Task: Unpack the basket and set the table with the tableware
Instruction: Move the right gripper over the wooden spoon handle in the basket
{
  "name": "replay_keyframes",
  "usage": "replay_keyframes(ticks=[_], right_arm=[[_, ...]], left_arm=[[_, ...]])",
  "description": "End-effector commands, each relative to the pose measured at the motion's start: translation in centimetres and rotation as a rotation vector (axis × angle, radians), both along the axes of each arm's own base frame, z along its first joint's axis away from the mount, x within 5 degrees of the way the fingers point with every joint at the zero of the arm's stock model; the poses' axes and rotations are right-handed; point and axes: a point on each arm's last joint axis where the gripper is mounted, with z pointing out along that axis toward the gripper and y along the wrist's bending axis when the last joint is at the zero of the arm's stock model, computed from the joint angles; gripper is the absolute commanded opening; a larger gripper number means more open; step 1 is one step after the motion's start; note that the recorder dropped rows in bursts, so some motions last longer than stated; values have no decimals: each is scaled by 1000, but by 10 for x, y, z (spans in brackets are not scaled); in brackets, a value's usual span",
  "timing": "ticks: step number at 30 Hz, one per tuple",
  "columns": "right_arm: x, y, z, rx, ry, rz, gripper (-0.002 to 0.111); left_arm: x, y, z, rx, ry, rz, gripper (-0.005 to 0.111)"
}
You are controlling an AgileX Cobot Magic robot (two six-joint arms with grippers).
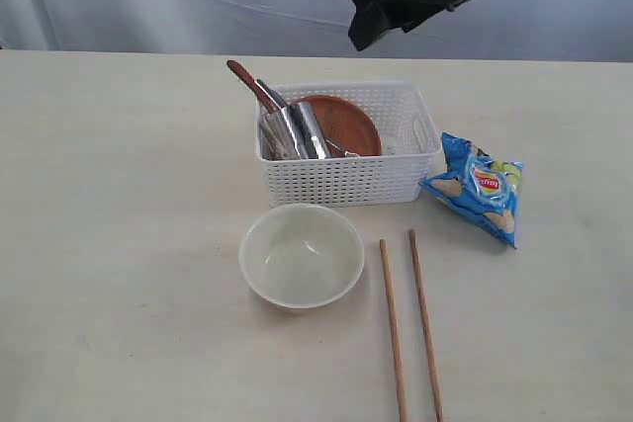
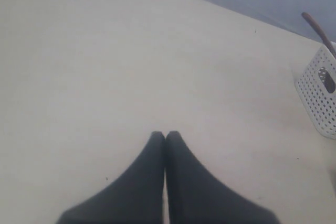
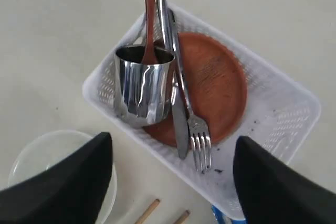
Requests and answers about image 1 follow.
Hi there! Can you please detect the white perforated plastic basket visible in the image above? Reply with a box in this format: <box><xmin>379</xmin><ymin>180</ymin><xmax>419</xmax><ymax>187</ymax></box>
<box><xmin>255</xmin><ymin>81</ymin><xmax>441</xmax><ymax>207</ymax></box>

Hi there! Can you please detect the brown wooden handled spoon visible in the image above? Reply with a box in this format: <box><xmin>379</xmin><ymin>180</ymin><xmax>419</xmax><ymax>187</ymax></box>
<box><xmin>226</xmin><ymin>59</ymin><xmax>278</xmax><ymax>114</ymax></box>

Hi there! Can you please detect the blue potato chips bag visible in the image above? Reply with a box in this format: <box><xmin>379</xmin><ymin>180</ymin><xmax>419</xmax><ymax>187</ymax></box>
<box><xmin>419</xmin><ymin>132</ymin><xmax>523</xmax><ymax>247</ymax></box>

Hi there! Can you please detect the wooden chopstick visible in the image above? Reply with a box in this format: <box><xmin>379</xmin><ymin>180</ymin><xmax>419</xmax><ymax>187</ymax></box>
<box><xmin>379</xmin><ymin>239</ymin><xmax>408</xmax><ymax>422</ymax></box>
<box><xmin>408</xmin><ymin>229</ymin><xmax>444</xmax><ymax>422</ymax></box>

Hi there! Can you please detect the terracotta brown plate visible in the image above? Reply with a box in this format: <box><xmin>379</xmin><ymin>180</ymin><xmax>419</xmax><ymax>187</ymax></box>
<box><xmin>300</xmin><ymin>95</ymin><xmax>382</xmax><ymax>156</ymax></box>

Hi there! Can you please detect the grey backdrop curtain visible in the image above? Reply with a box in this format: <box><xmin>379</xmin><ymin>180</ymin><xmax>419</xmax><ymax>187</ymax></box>
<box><xmin>1</xmin><ymin>0</ymin><xmax>632</xmax><ymax>62</ymax></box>

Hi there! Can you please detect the stainless steel cup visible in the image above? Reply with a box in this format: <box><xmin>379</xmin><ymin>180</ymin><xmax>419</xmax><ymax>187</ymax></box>
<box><xmin>261</xmin><ymin>101</ymin><xmax>331</xmax><ymax>160</ymax></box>

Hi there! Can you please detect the speckled beige ceramic bowl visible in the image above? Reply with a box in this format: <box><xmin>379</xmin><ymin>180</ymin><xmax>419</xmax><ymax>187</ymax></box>
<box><xmin>238</xmin><ymin>203</ymin><xmax>365</xmax><ymax>312</ymax></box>

